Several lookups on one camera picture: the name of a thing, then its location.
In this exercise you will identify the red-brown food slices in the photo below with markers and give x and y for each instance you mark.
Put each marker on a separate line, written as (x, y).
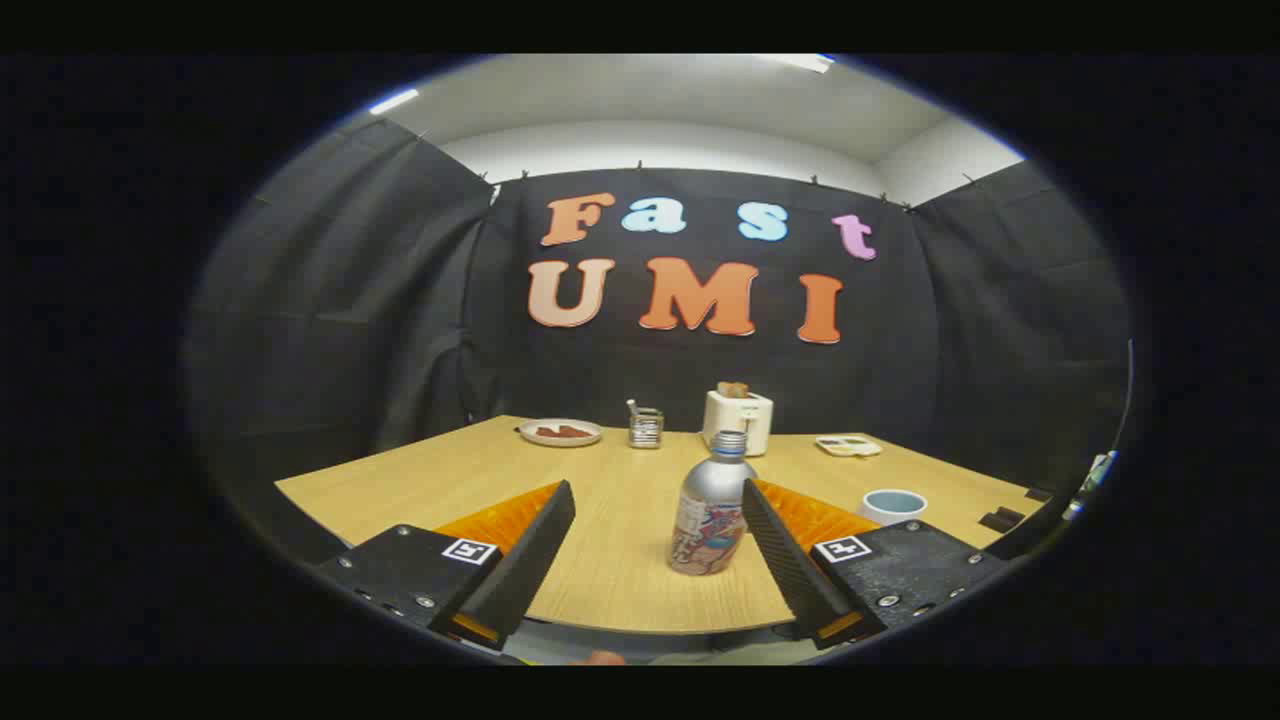
(562, 432)

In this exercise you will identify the silver bottle with colourful label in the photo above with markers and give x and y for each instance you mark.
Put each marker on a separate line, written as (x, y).
(712, 490)

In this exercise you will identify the white cup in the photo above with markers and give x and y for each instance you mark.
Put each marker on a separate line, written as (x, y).
(892, 505)

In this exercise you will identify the white compartment tray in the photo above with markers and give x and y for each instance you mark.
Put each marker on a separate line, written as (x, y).
(848, 446)

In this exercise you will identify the ceiling light strip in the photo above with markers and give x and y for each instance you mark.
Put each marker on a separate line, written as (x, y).
(394, 101)
(805, 63)

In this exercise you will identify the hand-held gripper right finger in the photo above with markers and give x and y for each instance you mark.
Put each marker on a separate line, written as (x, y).
(785, 565)

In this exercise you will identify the toast slice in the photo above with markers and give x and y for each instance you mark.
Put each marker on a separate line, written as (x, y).
(733, 389)

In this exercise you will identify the white plate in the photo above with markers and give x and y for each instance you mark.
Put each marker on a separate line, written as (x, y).
(530, 437)

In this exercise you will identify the wooden table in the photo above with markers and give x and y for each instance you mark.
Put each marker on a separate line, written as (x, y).
(630, 540)

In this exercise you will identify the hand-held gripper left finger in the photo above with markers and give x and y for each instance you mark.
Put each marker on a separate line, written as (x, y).
(530, 560)

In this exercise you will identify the black backdrop cloth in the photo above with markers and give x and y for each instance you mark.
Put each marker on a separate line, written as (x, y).
(350, 300)

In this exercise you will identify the white toaster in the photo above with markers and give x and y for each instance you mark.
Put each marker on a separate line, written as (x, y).
(738, 425)

